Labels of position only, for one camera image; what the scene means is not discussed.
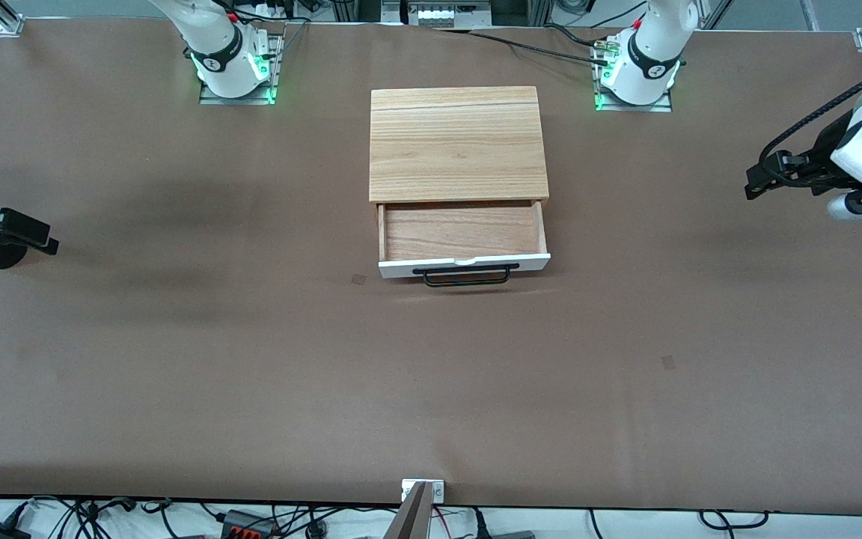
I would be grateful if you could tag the white power strip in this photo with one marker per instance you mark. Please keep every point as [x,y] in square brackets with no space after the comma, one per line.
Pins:
[438,13]

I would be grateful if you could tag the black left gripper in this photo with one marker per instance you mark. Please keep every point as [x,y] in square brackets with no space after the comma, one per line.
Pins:
[814,169]

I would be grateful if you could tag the orange and black connector block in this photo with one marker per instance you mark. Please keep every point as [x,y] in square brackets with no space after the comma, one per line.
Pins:
[248,524]

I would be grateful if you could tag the white-fronted wooden drawer with notch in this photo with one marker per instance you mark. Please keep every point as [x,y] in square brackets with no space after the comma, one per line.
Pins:
[461,232]

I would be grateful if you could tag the small metal edge bracket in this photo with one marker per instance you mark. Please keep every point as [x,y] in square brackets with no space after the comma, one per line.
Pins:
[407,490]

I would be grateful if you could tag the wooden drawer cabinet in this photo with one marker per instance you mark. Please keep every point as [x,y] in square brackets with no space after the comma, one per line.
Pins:
[457,146]

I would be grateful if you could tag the grey metal post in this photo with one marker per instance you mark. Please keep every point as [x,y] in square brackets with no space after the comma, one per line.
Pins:
[408,520]

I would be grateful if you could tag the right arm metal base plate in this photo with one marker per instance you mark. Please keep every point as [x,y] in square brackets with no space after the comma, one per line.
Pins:
[277,67]

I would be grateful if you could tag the brown table cover mat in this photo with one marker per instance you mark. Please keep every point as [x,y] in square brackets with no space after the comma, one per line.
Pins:
[431,374]

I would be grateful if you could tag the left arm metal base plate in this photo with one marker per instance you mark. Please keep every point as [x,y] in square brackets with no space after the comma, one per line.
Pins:
[667,105]

